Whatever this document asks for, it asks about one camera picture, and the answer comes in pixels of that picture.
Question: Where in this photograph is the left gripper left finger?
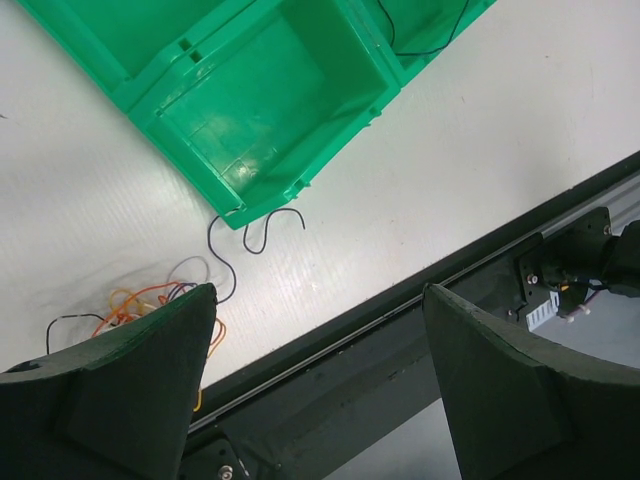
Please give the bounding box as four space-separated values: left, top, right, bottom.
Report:
1 284 216 479

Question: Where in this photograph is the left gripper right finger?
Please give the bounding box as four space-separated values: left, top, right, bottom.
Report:
423 284 639 479

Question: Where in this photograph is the coloured wire bundle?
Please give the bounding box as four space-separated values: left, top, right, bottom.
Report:
45 255 229 413

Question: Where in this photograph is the thin black wire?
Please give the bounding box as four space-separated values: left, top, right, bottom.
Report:
206 206 307 305

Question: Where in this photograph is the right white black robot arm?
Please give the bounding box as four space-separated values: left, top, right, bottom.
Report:
539 221 639 298

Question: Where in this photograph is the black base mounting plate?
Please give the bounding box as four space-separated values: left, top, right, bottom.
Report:
178 155 639 479

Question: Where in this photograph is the green plastic bin left column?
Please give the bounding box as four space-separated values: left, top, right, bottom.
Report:
25 1 399 229

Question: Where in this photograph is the green plastic bin column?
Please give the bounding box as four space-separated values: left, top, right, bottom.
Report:
351 0 494 87
25 1 399 229

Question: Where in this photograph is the green plastic bin right column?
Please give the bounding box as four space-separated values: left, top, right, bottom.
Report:
351 0 494 87

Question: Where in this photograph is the right white cable duct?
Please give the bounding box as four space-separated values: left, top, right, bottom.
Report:
525 292 560 331

